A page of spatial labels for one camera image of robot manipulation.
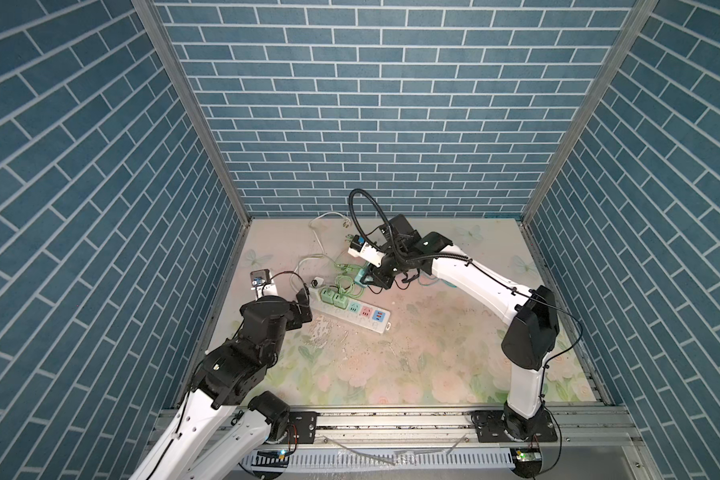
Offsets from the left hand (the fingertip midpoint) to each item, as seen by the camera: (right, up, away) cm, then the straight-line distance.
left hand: (290, 295), depth 70 cm
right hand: (+16, +4, +12) cm, 21 cm away
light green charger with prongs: (+5, -4, +21) cm, 22 cm away
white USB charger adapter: (+2, 0, +21) cm, 21 cm away
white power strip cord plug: (+9, +21, +49) cm, 53 cm away
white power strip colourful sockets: (+16, -10, +21) cm, 28 cm away
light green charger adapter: (+10, -5, +19) cm, 22 cm away
